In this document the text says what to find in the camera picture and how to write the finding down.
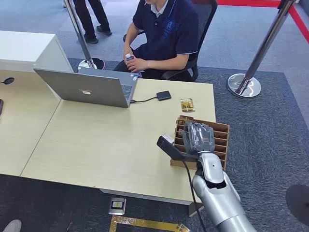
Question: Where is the black round disc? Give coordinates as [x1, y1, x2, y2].
[286, 184, 309, 227]

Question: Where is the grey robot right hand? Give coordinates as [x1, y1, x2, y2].
[182, 121, 216, 155]

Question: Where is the seated person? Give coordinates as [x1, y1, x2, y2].
[113, 0, 200, 81]

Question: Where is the person's left hand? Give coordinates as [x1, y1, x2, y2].
[126, 57, 148, 73]

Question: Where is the chrome stanchion post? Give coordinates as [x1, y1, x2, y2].
[63, 0, 106, 71]
[227, 0, 297, 99]

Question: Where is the grey laptop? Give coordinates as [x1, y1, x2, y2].
[33, 67, 139, 109]

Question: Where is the black camera cable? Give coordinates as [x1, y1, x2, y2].
[182, 160, 207, 232]

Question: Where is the person's right hand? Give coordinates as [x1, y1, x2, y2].
[122, 43, 133, 61]

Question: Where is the standing person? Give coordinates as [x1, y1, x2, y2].
[63, 0, 113, 45]

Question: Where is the brown wooden card holder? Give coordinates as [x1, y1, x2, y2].
[170, 115, 230, 171]

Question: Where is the grey shoe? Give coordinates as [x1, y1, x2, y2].
[2, 219, 22, 232]

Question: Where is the white cabinet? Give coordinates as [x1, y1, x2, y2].
[0, 30, 74, 73]

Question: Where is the black drive cable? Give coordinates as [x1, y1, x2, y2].
[130, 96, 158, 104]

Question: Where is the silver floor socket box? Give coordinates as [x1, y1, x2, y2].
[108, 197, 127, 216]

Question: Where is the black external drive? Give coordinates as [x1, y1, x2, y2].
[156, 90, 172, 102]

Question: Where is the gold card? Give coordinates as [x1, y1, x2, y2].
[180, 98, 196, 113]

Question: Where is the yellow floor tape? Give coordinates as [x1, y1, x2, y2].
[109, 215, 191, 232]

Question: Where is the red barrier belt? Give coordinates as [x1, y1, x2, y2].
[192, 0, 309, 45]

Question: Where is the black office chair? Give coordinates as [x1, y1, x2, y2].
[123, 0, 219, 83]

